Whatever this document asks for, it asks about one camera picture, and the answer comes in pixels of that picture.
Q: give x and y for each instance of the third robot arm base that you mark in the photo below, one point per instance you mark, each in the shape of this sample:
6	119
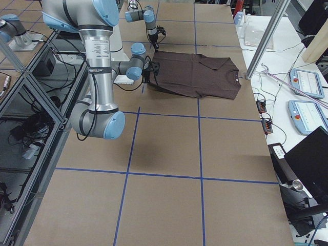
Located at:
15	34

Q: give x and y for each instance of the near teach pendant tablet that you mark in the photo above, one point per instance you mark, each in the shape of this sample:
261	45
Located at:
306	116

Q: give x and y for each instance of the teach pendant tablet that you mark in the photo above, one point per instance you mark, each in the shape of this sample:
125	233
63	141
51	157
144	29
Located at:
306	116
308	82

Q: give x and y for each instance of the clear plastic sheet bag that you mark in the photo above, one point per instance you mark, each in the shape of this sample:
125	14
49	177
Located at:
252	36

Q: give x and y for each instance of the red cylinder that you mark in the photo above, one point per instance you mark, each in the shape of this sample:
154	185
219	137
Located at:
239	5

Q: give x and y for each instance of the far teach pendant tablet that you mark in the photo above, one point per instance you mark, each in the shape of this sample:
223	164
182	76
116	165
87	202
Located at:
308	82

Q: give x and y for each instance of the dark brown t-shirt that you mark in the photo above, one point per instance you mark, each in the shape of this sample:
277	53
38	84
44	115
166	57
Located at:
196	75

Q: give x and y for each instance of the black laptop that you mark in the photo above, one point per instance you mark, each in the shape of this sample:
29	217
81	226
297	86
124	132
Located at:
308	160

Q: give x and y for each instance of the aluminium frame post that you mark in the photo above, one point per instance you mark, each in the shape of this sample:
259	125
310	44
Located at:
271	28

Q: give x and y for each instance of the aluminium frame rack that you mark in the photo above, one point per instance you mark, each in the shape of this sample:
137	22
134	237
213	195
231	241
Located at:
34	126

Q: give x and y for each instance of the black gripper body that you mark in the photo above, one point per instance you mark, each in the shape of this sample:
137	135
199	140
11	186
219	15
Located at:
146	74
154	39

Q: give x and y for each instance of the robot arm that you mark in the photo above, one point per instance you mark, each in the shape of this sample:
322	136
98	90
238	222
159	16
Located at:
97	115
148	16

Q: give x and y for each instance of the steel cup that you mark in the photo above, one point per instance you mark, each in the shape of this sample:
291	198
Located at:
296	185

